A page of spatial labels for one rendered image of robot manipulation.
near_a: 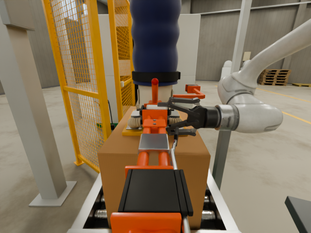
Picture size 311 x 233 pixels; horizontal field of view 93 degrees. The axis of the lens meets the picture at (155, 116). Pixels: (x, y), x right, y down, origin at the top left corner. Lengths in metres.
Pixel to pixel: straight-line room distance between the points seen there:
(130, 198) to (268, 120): 0.48
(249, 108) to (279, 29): 11.76
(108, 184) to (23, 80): 1.04
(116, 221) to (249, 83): 0.58
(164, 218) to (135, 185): 0.05
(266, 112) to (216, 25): 11.44
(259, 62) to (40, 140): 1.52
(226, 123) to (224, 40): 11.32
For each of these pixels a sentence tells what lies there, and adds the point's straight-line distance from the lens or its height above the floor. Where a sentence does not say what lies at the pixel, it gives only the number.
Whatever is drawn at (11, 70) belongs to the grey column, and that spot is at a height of 1.20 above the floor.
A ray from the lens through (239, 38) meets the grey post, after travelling 3.60.
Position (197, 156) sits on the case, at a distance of 0.55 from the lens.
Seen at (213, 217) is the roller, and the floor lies 0.54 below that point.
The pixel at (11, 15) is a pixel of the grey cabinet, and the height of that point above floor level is 1.52.
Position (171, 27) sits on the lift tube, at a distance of 0.68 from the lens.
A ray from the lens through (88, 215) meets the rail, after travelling 0.86.
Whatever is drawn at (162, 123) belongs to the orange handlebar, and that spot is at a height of 1.09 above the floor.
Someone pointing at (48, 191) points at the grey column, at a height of 0.11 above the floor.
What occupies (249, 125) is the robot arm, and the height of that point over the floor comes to 1.06.
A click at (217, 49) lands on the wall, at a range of 11.72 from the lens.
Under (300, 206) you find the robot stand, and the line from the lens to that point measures 0.83.
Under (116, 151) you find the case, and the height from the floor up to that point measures 0.95.
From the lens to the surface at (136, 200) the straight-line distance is 0.20.
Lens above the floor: 1.25
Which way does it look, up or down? 20 degrees down
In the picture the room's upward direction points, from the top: straight up
